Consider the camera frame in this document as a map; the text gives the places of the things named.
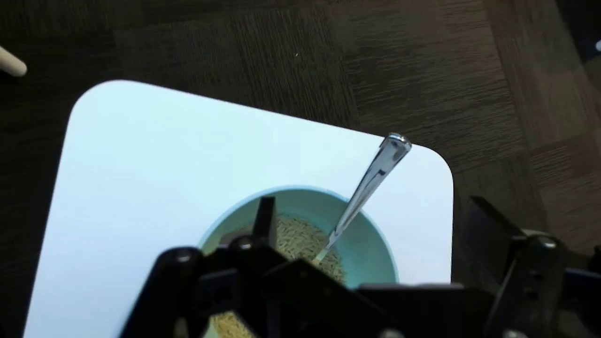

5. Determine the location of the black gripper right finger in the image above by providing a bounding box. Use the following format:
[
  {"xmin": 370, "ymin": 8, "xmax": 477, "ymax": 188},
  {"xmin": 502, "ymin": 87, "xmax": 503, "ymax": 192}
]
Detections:
[{"xmin": 466, "ymin": 196, "xmax": 601, "ymax": 338}]

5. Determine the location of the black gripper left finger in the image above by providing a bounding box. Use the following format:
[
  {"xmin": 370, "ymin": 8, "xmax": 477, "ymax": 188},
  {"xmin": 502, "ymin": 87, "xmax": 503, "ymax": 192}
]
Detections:
[{"xmin": 120, "ymin": 196, "xmax": 297, "ymax": 338}]

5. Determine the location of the teal bowl with rice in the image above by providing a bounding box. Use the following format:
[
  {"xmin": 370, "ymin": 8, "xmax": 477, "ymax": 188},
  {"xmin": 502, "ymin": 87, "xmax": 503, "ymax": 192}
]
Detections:
[{"xmin": 197, "ymin": 188, "xmax": 400, "ymax": 338}]

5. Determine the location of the white side table orange stand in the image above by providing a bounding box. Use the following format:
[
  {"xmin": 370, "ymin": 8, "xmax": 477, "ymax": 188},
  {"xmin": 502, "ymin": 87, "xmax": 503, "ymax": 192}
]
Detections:
[{"xmin": 23, "ymin": 79, "xmax": 455, "ymax": 338}]

